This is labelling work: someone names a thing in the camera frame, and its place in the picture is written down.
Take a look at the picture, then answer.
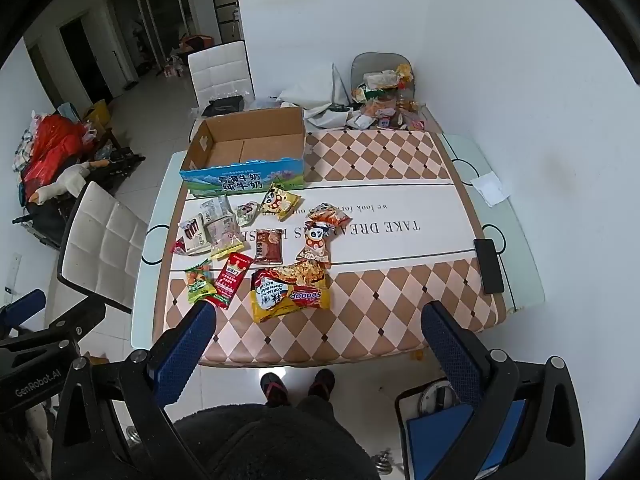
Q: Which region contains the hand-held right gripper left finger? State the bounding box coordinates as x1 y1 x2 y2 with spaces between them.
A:
51 300 218 480

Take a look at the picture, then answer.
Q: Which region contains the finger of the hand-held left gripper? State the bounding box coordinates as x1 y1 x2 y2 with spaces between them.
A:
0 288 47 330
0 301 107 357

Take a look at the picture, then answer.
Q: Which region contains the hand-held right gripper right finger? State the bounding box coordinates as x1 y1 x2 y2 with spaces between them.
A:
421 301 586 480

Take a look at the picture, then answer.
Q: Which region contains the green candy packet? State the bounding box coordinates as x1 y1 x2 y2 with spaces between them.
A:
185 258 217 303

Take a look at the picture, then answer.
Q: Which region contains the long red snack packet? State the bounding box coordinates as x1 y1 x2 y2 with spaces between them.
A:
207 253 254 311

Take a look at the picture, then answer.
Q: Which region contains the white wafer packet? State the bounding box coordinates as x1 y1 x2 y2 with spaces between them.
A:
178 212 212 256

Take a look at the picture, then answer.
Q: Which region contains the yellow noodle packet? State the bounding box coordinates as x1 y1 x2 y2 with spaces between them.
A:
250 265 332 324

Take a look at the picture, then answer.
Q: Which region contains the pale pink yellow-edged snack packet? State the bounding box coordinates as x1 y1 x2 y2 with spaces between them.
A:
206 215 246 260

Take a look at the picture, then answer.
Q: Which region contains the brown snack packet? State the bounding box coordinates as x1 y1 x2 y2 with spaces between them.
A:
253 228 283 266

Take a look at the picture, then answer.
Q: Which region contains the grey white snack packet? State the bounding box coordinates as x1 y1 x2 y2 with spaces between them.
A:
201 195 236 226

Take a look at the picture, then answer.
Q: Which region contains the small white picture snack packet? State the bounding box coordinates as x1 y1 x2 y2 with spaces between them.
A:
235 201 261 227

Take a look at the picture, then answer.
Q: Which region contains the triangular panda snack packet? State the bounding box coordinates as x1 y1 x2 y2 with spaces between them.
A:
295 225 333 268

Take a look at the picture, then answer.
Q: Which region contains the yellow panda snack packet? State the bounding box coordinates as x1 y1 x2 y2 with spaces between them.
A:
256 182 303 222

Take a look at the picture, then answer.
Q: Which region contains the orange panda snack packet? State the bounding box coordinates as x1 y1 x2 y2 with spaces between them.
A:
306 202 351 231

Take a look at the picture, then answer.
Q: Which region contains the cardboard box blue print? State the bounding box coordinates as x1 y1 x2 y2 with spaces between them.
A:
179 106 307 198

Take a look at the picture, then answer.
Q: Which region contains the black storage box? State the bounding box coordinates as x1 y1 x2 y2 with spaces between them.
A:
394 379 531 480

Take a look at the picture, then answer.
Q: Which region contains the white padded chair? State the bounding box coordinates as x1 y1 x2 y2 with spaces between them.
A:
187 40 256 111
56 181 163 314

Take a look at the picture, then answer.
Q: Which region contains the blue folder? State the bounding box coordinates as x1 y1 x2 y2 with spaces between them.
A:
406 400 526 480

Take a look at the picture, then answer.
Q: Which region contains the black metal rack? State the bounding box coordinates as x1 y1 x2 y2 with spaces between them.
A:
12 147 146 251

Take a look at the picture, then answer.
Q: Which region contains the black phone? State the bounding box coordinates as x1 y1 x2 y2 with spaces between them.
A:
473 238 506 295

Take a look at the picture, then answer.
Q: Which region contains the dark slipper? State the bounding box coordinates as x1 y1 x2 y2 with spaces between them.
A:
307 368 336 401
261 372 291 406

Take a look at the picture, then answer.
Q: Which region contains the person in dark clothes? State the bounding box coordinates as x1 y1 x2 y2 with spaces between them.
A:
170 395 381 480

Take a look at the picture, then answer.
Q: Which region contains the metal dumbbell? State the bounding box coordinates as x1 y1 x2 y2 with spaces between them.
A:
372 449 405 476

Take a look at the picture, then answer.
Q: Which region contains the white plush goose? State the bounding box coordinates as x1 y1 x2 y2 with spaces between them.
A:
27 160 108 206

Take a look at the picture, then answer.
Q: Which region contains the red bag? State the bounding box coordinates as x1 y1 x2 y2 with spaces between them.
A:
22 114 88 186

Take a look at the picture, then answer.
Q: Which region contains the white paper sheet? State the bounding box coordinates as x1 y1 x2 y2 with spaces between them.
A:
470 171 511 207

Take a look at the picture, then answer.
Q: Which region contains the yellow bag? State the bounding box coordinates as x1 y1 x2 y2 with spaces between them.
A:
82 99 113 133

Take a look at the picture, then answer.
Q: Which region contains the black bag in clear plastic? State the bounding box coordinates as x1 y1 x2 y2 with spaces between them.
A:
201 95 246 117

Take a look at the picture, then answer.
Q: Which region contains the pile of assorted snack packets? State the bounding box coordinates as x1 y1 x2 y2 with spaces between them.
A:
350 63 431 132

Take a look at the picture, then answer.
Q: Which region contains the white paper bag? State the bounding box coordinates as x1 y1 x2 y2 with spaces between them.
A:
277 62 361 128

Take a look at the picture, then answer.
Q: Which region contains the orange bag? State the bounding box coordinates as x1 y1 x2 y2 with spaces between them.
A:
180 34 213 53

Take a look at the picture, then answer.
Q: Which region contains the grey chair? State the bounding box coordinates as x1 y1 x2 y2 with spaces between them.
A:
350 52 413 96

